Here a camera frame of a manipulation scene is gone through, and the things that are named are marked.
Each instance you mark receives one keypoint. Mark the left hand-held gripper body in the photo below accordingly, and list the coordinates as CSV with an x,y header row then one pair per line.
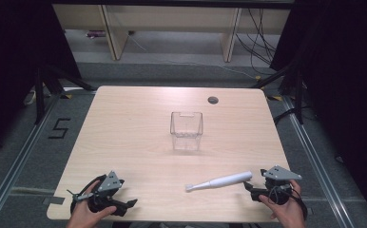
x,y
109,183

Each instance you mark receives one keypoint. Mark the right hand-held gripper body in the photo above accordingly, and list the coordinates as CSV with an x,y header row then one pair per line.
x,y
280,177

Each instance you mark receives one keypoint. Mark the white electric toothbrush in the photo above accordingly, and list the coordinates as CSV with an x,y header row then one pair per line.
x,y
222,182

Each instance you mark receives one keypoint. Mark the clear plastic container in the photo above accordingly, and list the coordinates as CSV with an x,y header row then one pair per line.
x,y
186,130

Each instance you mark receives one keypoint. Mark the person's right hand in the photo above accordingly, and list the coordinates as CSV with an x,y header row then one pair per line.
x,y
286,211

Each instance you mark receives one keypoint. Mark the person's left hand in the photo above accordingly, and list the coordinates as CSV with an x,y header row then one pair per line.
x,y
85,212

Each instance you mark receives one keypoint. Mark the black metal stand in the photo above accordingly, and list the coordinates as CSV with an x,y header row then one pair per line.
x,y
39,95
299,95

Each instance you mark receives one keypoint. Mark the black curtain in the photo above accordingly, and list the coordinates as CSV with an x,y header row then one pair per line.
x,y
16,63
346,79

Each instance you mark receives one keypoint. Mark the small dark pink object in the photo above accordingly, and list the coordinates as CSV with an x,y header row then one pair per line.
x,y
95,34

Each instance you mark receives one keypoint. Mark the light wooden shelf unit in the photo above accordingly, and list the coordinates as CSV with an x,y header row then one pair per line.
x,y
172,17

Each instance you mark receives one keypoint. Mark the aluminium floor rail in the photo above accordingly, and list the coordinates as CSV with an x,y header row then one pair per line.
x,y
16,164
318,164

